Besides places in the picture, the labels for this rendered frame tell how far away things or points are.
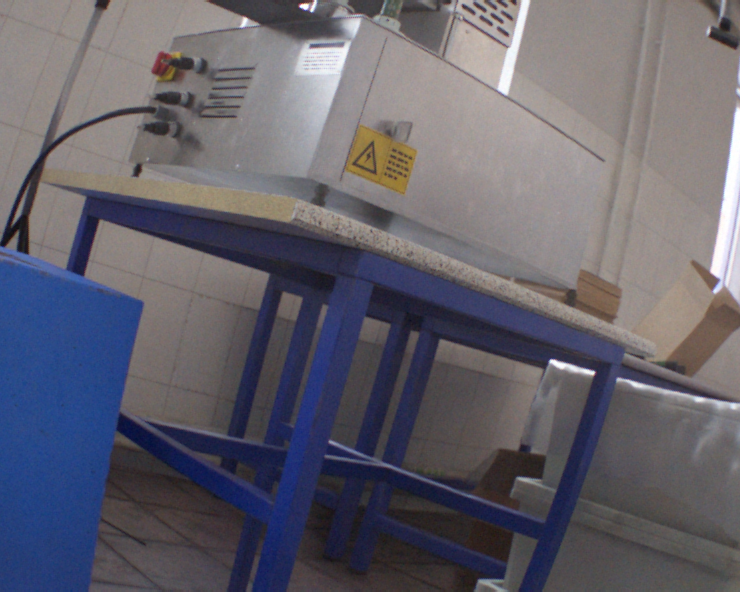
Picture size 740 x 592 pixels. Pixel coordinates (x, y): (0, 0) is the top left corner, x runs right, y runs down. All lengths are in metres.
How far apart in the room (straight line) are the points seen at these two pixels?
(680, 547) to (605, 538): 0.20
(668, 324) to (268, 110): 1.88
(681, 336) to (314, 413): 1.98
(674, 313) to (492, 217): 1.59
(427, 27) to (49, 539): 1.05
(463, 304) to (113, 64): 1.87
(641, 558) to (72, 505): 0.95
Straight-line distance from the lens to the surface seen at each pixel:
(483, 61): 1.74
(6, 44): 2.73
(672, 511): 1.64
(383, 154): 1.28
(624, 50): 4.78
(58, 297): 1.17
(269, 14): 1.36
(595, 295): 3.14
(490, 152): 1.42
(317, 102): 1.24
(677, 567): 1.60
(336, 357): 1.07
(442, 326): 2.54
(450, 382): 3.95
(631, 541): 1.67
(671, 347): 2.95
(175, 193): 1.20
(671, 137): 5.19
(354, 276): 1.07
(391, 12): 1.49
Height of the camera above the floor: 0.65
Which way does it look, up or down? 2 degrees up
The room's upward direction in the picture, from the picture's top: 16 degrees clockwise
